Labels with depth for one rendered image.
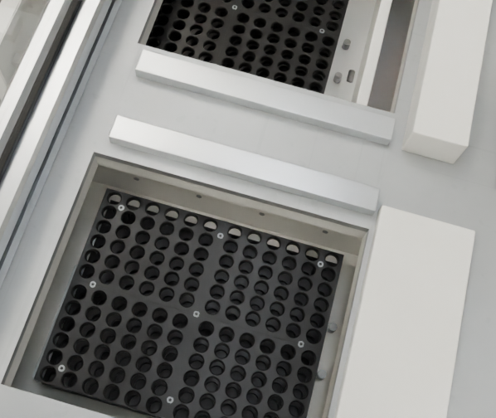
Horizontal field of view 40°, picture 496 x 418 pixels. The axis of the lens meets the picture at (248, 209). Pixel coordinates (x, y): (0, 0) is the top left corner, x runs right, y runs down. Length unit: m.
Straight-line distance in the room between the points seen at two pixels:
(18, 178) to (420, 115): 0.33
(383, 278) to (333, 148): 0.13
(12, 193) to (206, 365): 0.21
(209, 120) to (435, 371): 0.28
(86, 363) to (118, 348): 0.03
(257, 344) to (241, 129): 0.19
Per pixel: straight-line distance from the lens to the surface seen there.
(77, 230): 0.69
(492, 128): 0.66
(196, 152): 0.57
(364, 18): 0.82
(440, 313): 0.56
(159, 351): 0.58
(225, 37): 0.70
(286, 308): 0.59
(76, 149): 0.60
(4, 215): 0.54
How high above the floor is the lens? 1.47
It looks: 69 degrees down
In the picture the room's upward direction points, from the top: 11 degrees clockwise
